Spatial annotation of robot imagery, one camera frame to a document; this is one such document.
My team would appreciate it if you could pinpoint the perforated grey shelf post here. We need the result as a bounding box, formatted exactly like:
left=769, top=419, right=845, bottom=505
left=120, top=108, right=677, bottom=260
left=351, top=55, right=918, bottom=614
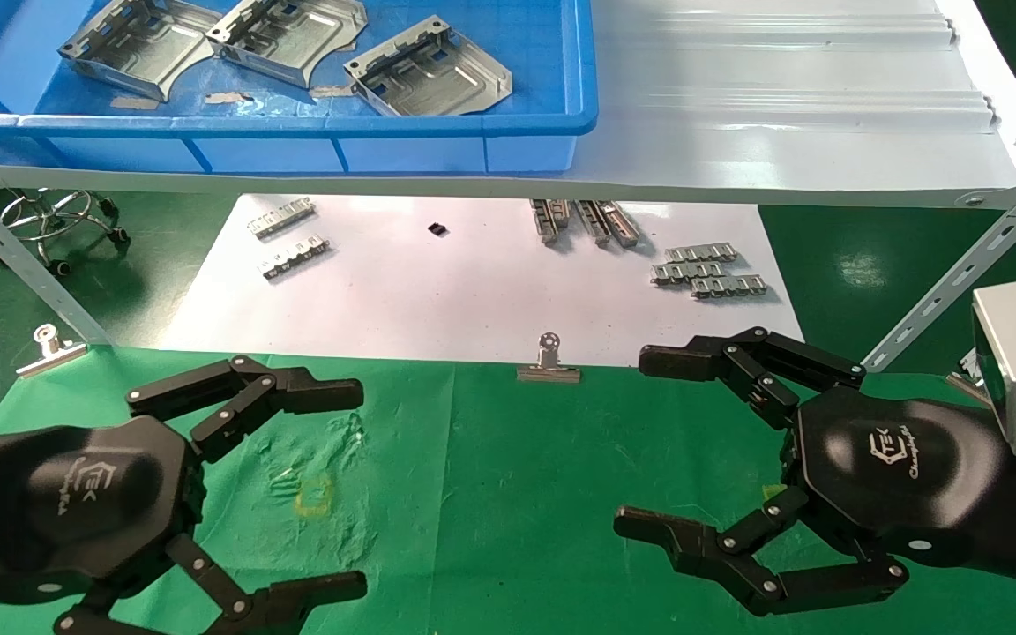
left=0, top=168, right=112, bottom=347
left=861, top=152, right=1016, bottom=372

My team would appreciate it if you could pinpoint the silver binder clip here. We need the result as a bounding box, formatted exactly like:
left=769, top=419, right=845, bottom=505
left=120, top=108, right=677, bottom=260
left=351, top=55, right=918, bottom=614
left=517, top=332, right=581, bottom=385
left=16, top=324, right=88, bottom=379

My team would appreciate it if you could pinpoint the stamped metal bracket plate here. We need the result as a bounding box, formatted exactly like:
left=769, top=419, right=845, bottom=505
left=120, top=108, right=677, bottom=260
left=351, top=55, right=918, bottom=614
left=344, top=15, right=513, bottom=118
left=206, top=0, right=369, bottom=90
left=58, top=0, right=223, bottom=103

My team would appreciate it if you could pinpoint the round stool with chrome base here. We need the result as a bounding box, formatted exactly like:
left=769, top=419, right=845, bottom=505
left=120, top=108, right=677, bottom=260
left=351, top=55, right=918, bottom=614
left=0, top=188, right=130, bottom=275

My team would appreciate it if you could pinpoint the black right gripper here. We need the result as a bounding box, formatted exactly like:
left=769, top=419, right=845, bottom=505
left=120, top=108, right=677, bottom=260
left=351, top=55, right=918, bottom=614
left=613, top=327, right=1012, bottom=617

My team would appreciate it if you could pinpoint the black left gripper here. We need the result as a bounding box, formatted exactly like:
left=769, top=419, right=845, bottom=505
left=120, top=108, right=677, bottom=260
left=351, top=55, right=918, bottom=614
left=0, top=355, right=369, bottom=635

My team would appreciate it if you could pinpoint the blue plastic bin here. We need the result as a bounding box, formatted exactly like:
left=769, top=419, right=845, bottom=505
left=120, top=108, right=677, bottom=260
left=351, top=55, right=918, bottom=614
left=0, top=0, right=600, bottom=175

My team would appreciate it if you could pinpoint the green table cloth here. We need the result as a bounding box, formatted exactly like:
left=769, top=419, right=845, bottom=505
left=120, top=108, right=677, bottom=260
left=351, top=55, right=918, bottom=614
left=0, top=344, right=1016, bottom=635

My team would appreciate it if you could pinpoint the white metal shelf board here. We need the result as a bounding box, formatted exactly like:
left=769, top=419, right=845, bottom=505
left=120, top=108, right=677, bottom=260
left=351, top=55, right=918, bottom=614
left=0, top=0, right=1016, bottom=210

